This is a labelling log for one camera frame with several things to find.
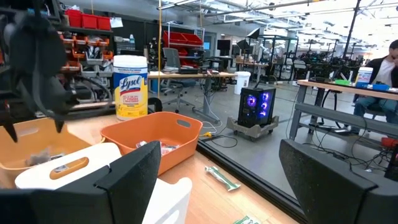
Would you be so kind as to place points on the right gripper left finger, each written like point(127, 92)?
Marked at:
point(124, 186)

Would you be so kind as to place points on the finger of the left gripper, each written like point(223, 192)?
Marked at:
point(59, 124)
point(6, 119)

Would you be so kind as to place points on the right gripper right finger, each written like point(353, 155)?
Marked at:
point(326, 193)

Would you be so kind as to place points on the black-print white square packet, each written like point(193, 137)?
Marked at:
point(61, 169)
point(59, 155)

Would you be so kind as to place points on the small red-print white packet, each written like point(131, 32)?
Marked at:
point(169, 148)
point(140, 143)

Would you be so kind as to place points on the green-striped bandage wrapper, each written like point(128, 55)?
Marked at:
point(222, 178)
point(247, 220)

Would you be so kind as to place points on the white plastic bin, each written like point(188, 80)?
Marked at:
point(99, 155)

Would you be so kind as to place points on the yellow plastic bin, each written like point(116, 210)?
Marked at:
point(12, 161)

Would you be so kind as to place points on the storage shelf with small bins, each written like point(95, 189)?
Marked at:
point(93, 56)

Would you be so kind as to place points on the red storage bin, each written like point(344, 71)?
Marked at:
point(90, 21)
point(104, 23)
point(74, 18)

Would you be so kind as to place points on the black power brick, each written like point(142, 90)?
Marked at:
point(335, 130)

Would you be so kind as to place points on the orange plastic bin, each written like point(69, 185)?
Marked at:
point(174, 146)

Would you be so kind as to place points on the Lysol wipes canister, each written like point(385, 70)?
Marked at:
point(130, 93)

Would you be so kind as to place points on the red device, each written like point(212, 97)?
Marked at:
point(390, 142)

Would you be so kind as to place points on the grey wheeled dolly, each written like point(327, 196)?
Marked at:
point(252, 130)

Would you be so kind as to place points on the green container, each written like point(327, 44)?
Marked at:
point(342, 82)

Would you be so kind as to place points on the black PC tower glowing fans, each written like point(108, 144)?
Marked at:
point(245, 112)

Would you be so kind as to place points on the blue tray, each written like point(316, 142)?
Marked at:
point(381, 87)

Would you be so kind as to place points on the white wipes canister blue label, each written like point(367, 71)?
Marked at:
point(363, 76)

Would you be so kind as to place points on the grey office chair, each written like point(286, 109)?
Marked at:
point(171, 58)

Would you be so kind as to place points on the wooden desk grey legs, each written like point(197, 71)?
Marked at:
point(192, 74)

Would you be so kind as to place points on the person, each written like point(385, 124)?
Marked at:
point(385, 68)

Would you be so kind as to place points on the white bucket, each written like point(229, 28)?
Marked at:
point(242, 82)

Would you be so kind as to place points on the rack with red bins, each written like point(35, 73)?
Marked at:
point(183, 39)

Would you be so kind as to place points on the black monitor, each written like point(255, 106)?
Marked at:
point(223, 46)

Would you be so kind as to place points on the black softbox light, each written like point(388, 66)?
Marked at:
point(253, 34)

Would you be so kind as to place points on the wooden workbench grey frame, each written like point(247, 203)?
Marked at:
point(326, 113)

